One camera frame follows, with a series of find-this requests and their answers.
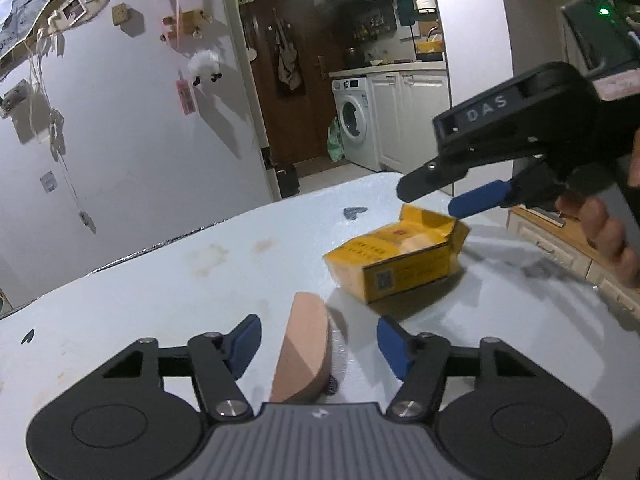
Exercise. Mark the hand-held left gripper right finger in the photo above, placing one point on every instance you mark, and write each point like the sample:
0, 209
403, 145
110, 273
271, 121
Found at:
392, 346

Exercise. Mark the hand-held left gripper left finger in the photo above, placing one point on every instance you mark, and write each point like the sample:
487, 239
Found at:
247, 341

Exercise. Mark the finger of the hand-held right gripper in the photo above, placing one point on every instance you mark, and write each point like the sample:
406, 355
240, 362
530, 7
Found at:
480, 199
425, 180

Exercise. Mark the peach sponge wedge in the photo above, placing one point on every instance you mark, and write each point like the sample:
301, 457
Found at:
302, 350

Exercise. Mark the yellow cardboard box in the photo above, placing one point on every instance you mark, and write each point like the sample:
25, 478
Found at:
400, 270

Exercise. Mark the person's right hand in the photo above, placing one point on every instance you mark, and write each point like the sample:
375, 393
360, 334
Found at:
610, 240

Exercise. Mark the white kitchen cabinet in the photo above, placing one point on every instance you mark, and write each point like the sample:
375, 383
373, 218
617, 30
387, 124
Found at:
415, 120

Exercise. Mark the white washing machine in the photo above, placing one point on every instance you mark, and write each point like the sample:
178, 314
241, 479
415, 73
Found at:
357, 120

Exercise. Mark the white low cabinet wooden top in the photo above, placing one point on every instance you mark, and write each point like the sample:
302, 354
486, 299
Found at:
560, 250

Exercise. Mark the green bag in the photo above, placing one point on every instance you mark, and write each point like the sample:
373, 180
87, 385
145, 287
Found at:
336, 142

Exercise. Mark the yellow bowl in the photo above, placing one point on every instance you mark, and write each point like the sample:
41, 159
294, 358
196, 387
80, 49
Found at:
430, 47

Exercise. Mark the black floor bin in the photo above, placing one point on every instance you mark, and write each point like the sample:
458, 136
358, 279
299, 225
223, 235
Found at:
286, 182

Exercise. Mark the black cooking pot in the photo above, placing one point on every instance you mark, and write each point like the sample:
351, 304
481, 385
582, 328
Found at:
356, 57

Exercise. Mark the dark wooden door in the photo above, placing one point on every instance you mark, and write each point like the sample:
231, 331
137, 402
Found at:
295, 125

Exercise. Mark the teal hanging bottle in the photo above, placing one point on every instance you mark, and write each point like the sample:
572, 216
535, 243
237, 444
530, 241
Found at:
406, 7

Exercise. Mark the hanging apron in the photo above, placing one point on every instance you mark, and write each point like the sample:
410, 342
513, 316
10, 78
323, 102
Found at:
289, 60

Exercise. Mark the white round hanging utensil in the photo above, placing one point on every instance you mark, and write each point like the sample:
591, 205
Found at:
252, 53

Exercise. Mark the white sheep plush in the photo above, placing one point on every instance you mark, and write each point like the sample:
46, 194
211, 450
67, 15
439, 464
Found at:
205, 65

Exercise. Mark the pink hanging tag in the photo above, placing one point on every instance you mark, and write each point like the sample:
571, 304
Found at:
185, 97

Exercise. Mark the small wooden block ornament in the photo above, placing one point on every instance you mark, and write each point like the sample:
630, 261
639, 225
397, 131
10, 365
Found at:
120, 14

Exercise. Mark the small square wall card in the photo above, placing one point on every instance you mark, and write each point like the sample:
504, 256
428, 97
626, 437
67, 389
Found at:
48, 181

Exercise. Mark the wooden toy wall ornament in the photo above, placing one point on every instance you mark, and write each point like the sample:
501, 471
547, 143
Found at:
187, 22

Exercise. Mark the camera shaped wall ornament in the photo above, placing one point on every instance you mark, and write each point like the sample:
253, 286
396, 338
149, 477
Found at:
15, 96

